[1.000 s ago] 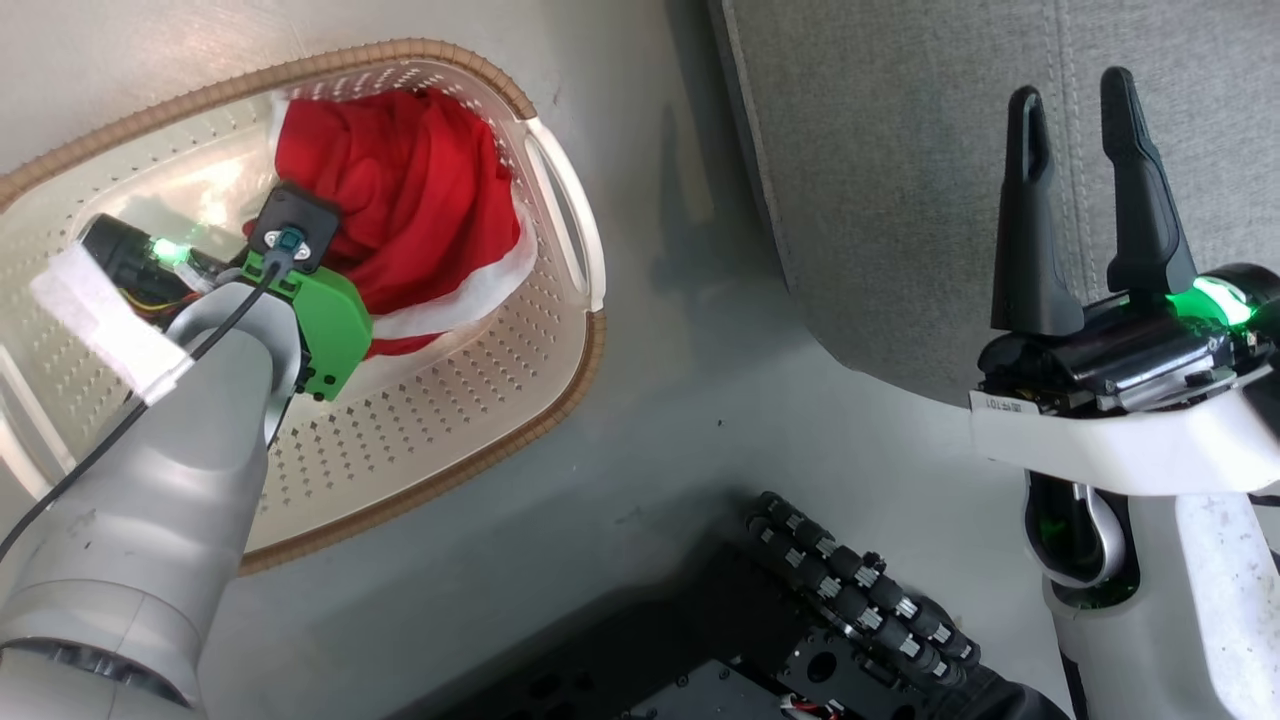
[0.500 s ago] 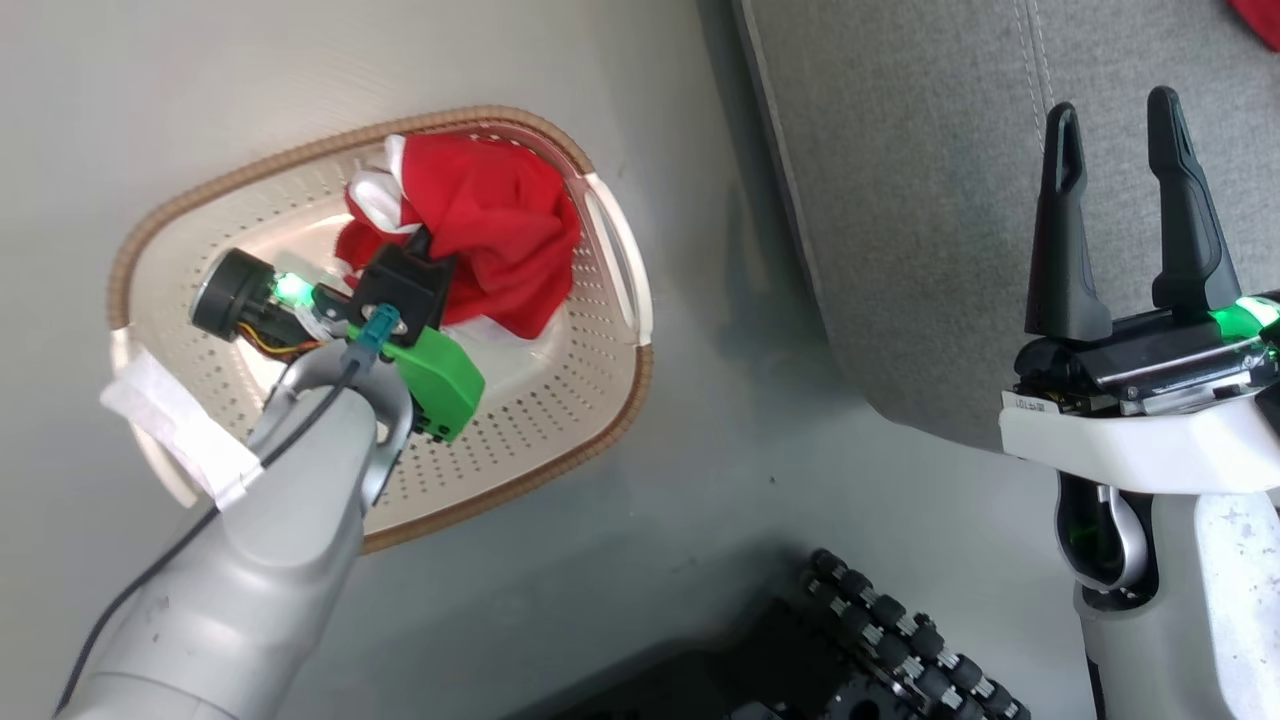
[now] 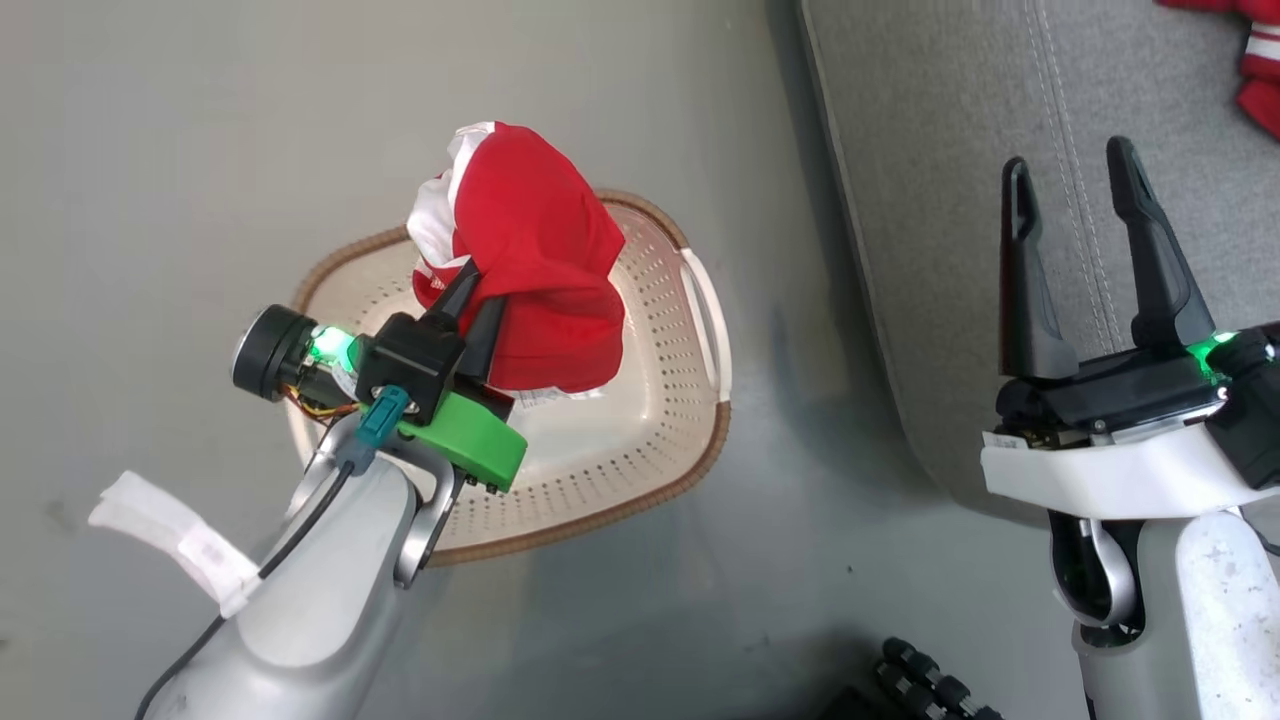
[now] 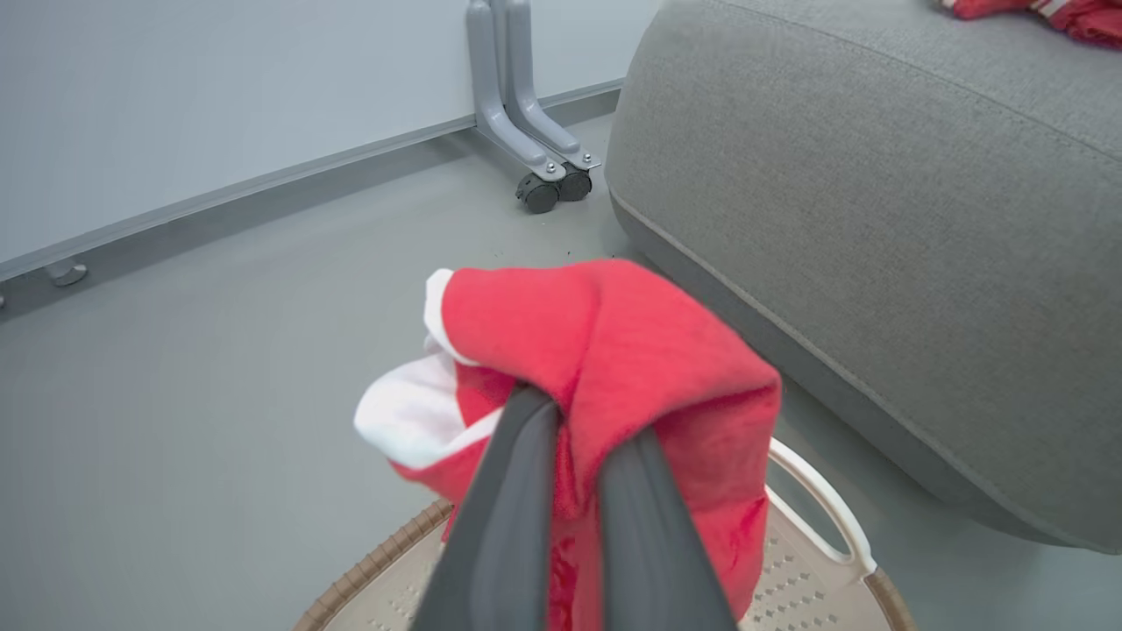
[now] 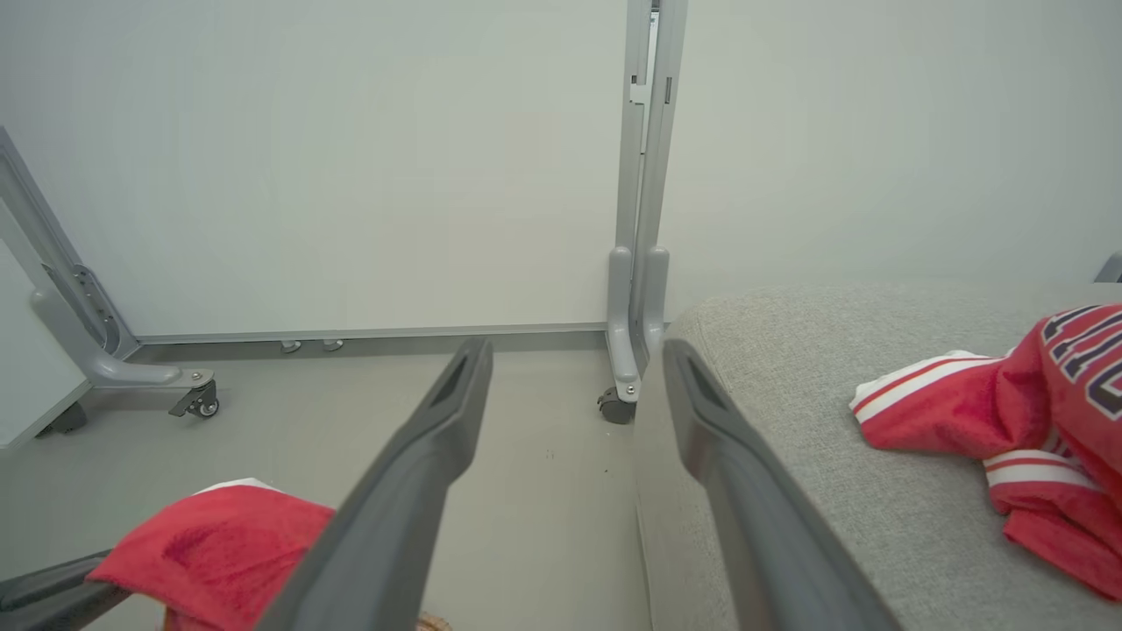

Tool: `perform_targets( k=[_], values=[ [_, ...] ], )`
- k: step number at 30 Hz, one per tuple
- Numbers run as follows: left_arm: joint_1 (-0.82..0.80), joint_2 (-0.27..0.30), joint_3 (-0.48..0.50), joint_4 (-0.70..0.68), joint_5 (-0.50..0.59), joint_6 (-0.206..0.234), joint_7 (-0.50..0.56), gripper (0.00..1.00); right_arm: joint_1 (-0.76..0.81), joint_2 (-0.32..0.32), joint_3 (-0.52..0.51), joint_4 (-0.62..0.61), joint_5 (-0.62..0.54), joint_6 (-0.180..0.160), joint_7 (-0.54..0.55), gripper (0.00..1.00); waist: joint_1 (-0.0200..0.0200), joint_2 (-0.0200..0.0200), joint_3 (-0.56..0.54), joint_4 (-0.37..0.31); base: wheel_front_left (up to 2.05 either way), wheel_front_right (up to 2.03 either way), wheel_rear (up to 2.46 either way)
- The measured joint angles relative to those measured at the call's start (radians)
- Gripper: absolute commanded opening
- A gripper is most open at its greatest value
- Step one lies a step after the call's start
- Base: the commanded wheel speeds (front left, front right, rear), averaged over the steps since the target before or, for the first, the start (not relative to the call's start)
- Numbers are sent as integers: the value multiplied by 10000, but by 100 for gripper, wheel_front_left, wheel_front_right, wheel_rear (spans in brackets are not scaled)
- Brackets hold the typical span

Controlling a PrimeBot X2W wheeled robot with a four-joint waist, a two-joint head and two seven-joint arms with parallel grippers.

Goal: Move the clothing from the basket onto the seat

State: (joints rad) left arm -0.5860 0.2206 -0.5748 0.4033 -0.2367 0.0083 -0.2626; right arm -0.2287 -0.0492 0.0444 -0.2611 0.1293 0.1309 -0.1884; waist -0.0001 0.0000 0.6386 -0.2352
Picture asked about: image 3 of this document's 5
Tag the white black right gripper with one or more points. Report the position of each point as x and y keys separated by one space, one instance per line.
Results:
x=1110 y=450

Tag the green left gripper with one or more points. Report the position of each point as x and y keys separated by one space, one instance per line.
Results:
x=470 y=440

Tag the red printed jersey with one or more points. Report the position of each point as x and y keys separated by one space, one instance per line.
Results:
x=540 y=250

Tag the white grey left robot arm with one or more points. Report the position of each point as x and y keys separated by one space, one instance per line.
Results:
x=300 y=620

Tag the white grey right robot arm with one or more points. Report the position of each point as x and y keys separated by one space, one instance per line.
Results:
x=1200 y=620

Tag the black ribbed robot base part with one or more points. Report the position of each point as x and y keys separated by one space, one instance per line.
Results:
x=920 y=675

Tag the grey sofa cushion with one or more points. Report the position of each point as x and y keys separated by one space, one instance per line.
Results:
x=950 y=200

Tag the cream perforated laundry basket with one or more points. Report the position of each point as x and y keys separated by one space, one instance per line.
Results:
x=640 y=420

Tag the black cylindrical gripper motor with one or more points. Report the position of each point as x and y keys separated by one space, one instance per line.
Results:
x=268 y=352

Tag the red white-striped garment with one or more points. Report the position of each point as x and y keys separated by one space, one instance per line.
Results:
x=1262 y=100

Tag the white tape tag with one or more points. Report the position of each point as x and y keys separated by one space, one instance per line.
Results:
x=180 y=540

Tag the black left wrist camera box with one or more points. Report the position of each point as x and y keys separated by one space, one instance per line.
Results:
x=410 y=365

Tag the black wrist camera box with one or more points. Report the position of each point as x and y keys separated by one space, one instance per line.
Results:
x=410 y=365
x=1255 y=420

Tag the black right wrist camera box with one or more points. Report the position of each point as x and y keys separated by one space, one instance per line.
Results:
x=1255 y=420

